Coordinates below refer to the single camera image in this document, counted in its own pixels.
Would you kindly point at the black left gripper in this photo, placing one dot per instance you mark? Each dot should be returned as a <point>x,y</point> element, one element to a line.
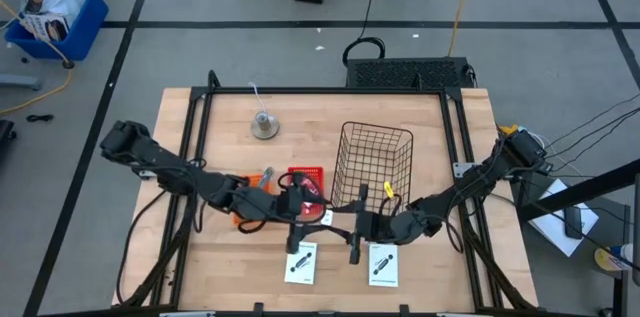
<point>292,204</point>

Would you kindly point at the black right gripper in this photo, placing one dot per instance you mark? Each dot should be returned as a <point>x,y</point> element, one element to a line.
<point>377,227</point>

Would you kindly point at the white wall charger block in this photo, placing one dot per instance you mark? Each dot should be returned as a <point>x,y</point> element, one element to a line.
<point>327,217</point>

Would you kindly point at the white green Acer box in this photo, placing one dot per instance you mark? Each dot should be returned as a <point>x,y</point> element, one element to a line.
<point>383,266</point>
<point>301,263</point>

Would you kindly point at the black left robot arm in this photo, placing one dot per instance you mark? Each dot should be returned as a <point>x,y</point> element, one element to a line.
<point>165,162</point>

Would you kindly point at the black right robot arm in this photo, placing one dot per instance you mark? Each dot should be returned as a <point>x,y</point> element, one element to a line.
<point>475,177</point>

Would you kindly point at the blue plastic bin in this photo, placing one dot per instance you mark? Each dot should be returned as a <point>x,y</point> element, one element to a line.
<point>82,32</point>

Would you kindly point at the red plastic basket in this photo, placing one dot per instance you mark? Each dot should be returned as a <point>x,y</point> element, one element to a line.
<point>312,174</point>

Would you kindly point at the orange plastic basket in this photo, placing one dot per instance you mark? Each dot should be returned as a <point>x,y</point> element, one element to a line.
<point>255,181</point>

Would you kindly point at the black clamp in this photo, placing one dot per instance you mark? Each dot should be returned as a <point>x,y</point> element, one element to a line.
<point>404,309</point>
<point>258,308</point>

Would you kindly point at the black perforated computer case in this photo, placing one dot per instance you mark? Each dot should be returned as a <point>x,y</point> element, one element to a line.
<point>407,73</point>

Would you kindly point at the yellow connector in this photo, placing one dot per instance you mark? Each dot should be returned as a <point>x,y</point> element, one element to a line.
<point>509,130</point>

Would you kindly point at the white flat board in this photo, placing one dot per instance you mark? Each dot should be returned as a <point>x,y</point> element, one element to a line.
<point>550,227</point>

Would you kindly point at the black phone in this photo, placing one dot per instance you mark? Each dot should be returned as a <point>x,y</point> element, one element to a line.
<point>573,222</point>

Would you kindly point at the black metal beam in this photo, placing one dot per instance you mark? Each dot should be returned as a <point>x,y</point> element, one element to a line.
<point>585,189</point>

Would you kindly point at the yellow white blue bottle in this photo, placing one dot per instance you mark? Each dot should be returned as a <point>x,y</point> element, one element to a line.
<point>612,258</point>

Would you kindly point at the grey metal table foot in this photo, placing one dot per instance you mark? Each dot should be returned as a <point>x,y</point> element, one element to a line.
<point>20,82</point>

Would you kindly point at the black metal table frame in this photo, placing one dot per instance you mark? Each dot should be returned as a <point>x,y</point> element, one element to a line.
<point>320,90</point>

